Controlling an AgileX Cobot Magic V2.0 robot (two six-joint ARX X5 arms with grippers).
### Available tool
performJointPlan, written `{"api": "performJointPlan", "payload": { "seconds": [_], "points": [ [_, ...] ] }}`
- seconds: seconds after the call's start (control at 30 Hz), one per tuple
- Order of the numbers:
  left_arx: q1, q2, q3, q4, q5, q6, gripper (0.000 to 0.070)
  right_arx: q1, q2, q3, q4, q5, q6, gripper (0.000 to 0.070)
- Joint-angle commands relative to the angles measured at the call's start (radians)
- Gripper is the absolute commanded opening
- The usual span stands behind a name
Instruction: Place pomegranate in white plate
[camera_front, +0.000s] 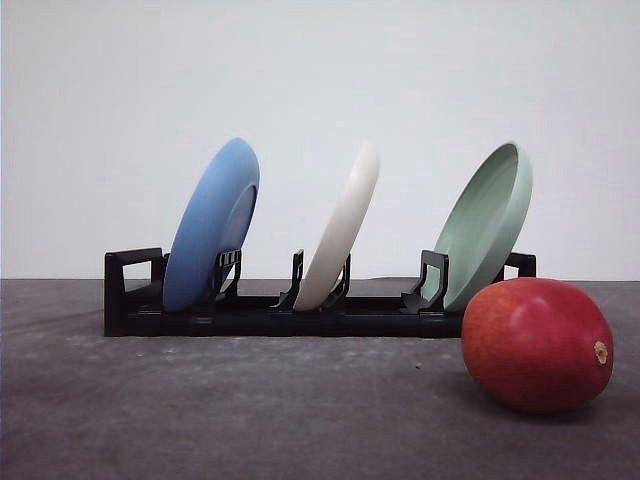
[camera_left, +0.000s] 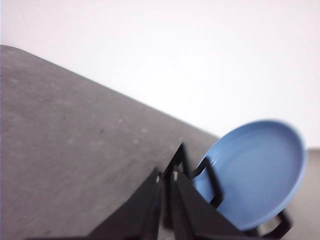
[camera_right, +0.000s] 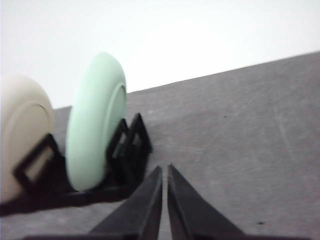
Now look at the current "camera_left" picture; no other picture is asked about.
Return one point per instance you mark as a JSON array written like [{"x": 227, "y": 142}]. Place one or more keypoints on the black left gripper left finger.
[{"x": 139, "y": 220}]

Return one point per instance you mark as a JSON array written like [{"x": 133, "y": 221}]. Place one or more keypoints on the blue plate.
[{"x": 262, "y": 166}]

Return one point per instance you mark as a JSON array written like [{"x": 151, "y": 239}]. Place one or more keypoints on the black dish rack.
[{"x": 180, "y": 162}]

